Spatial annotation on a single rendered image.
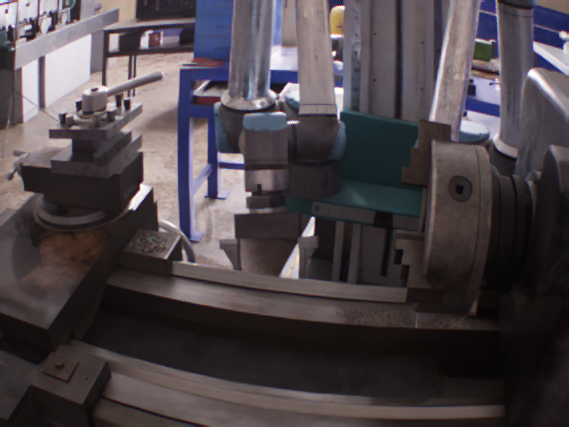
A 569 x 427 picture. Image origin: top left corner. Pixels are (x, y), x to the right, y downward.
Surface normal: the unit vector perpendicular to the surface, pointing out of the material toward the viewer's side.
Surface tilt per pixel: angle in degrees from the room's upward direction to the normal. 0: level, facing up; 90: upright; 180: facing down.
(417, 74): 90
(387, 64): 90
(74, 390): 0
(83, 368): 0
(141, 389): 0
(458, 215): 56
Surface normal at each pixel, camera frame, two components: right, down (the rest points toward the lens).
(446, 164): -0.04, -0.66
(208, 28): -0.19, 0.44
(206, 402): 0.03, -0.89
